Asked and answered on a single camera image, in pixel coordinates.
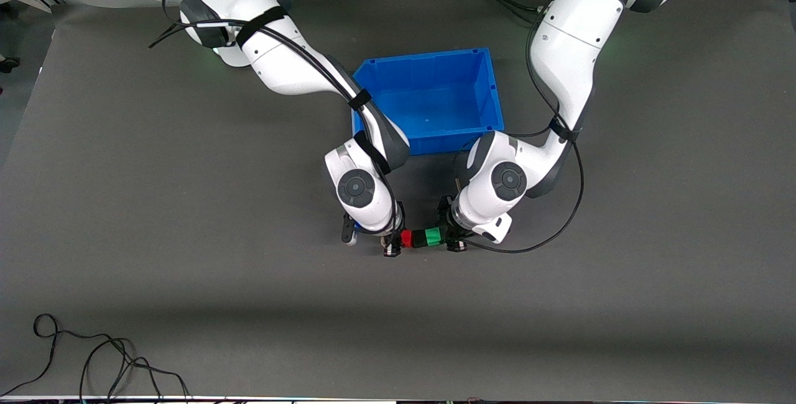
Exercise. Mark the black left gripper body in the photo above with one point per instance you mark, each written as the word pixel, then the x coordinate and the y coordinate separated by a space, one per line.
pixel 449 230

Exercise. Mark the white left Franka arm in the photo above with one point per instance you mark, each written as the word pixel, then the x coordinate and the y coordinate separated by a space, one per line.
pixel 572 43

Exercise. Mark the blue plastic storage bin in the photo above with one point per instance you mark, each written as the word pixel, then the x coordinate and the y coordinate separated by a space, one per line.
pixel 435 99

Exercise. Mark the black caster foot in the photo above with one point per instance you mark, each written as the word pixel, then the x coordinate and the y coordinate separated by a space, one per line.
pixel 9 64

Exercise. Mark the small black cube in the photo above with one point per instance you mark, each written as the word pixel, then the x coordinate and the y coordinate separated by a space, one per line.
pixel 418 238

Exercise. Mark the small green cube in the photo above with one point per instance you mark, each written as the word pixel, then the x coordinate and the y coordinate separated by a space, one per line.
pixel 433 237

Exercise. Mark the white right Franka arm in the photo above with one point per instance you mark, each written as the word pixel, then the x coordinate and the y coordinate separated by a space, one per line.
pixel 286 62

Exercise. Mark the small red cube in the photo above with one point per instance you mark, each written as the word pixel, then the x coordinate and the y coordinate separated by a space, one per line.
pixel 407 238

